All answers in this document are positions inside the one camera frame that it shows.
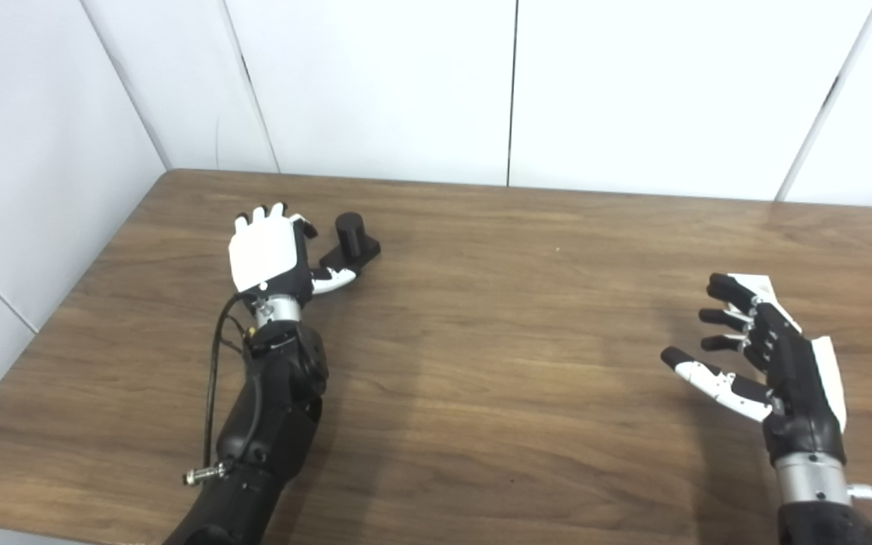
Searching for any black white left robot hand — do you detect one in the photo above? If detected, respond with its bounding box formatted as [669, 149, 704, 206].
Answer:
[228, 202, 359, 298]

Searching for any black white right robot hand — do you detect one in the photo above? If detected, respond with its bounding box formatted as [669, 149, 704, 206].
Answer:
[661, 272, 849, 463]

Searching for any black peg with square base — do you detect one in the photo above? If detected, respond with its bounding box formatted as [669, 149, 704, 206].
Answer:
[320, 213, 382, 277]

